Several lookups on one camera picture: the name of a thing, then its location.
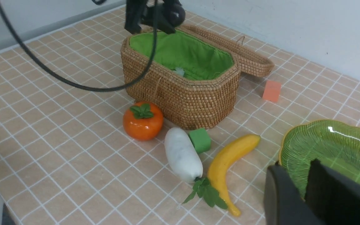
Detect yellow banana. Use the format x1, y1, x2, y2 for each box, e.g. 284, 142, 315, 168
207, 134, 261, 217

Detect woven rattan basket green lining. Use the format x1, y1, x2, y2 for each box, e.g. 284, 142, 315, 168
126, 24, 241, 130

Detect green glass leaf plate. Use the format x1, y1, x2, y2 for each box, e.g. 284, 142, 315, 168
278, 119, 360, 198

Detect orange persimmon green calyx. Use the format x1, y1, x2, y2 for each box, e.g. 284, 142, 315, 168
122, 101, 164, 141

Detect white radish green leaves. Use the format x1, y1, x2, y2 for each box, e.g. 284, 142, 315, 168
164, 127, 228, 210

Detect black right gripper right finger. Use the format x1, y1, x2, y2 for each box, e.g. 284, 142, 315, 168
305, 159, 360, 225

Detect checkered beige tablecloth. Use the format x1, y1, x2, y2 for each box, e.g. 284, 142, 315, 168
0, 11, 360, 225

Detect green foam cube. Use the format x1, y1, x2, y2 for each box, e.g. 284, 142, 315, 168
188, 128, 211, 154

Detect woven rattan basket lid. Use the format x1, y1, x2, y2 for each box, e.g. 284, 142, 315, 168
180, 24, 275, 77

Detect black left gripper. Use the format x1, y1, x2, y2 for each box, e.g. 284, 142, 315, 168
124, 0, 186, 34

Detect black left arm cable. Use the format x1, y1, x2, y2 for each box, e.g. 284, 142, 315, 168
0, 0, 159, 93

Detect orange foam cube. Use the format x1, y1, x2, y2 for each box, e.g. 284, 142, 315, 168
262, 80, 282, 103

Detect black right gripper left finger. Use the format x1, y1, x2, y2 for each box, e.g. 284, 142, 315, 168
263, 165, 324, 225

